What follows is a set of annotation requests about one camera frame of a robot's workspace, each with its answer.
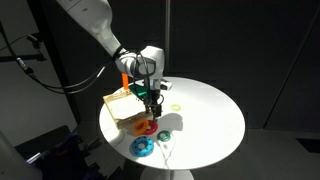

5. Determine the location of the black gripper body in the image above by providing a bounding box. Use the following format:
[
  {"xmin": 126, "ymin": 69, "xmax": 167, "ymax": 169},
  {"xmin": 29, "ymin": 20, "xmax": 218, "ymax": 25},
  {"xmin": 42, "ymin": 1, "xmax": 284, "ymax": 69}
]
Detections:
[{"xmin": 144, "ymin": 79, "xmax": 161, "ymax": 106}]

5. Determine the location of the dark green ring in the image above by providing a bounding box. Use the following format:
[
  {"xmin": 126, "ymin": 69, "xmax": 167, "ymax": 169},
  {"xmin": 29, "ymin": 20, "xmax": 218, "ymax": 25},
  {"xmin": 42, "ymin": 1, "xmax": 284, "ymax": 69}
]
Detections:
[{"xmin": 156, "ymin": 130, "xmax": 172, "ymax": 142}]

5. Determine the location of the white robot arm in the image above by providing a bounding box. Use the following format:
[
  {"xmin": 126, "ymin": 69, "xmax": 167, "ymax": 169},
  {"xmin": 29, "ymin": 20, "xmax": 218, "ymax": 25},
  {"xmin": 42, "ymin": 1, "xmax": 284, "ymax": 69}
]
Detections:
[{"xmin": 56, "ymin": 0, "xmax": 165, "ymax": 122}]

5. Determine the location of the wooden tray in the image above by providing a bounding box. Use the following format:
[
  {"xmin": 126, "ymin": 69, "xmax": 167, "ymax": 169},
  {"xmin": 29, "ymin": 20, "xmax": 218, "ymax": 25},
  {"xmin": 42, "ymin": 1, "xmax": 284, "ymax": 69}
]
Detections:
[{"xmin": 103, "ymin": 91, "xmax": 150, "ymax": 129}]

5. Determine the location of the orange peg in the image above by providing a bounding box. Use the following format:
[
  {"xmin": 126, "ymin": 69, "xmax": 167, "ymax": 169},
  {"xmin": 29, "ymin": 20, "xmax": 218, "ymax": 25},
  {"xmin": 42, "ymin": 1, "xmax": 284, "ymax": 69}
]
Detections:
[{"xmin": 121, "ymin": 73, "xmax": 129, "ymax": 91}]

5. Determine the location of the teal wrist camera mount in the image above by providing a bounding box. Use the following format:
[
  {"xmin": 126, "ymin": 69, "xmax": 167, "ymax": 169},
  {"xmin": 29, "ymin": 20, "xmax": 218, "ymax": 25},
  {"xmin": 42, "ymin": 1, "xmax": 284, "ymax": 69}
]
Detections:
[{"xmin": 129, "ymin": 84, "xmax": 147, "ymax": 98}]

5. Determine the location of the red ring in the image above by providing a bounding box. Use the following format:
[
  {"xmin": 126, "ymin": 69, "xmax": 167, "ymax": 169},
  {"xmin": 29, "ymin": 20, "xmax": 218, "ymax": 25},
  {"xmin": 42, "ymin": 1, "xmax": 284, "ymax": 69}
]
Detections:
[{"xmin": 143, "ymin": 120, "xmax": 160, "ymax": 135}]

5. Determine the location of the orange ring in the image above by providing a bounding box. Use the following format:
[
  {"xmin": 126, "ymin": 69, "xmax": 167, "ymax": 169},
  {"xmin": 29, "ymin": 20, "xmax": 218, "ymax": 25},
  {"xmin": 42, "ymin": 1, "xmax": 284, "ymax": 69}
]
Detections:
[{"xmin": 132, "ymin": 118, "xmax": 150, "ymax": 137}]

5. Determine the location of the blue studded ring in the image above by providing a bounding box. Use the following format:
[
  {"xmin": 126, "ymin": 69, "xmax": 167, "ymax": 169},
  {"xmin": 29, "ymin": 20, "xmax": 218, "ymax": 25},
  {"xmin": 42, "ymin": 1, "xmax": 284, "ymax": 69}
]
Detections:
[{"xmin": 129, "ymin": 135, "xmax": 155, "ymax": 158}]

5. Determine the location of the white table pedestal base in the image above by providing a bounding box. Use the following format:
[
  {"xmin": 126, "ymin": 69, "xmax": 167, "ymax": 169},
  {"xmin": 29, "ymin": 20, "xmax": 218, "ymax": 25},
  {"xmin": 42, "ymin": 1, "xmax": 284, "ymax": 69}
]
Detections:
[{"xmin": 140, "ymin": 167, "xmax": 194, "ymax": 180}]

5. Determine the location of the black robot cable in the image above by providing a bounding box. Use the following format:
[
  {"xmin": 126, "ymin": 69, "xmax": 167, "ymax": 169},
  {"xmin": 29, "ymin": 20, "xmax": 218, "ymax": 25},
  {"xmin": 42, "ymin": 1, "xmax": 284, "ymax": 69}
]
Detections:
[{"xmin": 0, "ymin": 19, "xmax": 148, "ymax": 96}]

